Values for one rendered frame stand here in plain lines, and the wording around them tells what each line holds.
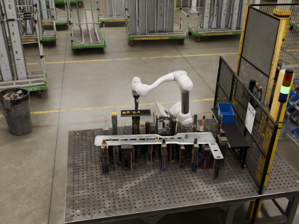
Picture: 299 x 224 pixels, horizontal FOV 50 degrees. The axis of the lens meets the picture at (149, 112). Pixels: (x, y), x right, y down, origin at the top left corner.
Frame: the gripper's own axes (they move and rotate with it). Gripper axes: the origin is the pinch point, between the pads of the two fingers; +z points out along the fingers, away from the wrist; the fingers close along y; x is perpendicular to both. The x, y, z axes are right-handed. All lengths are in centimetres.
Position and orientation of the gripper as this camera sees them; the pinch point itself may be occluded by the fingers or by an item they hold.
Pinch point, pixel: (136, 109)
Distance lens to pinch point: 384.9
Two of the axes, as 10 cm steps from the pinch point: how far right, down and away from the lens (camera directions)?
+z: -0.2, 8.7, 4.8
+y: -2.3, -4.7, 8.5
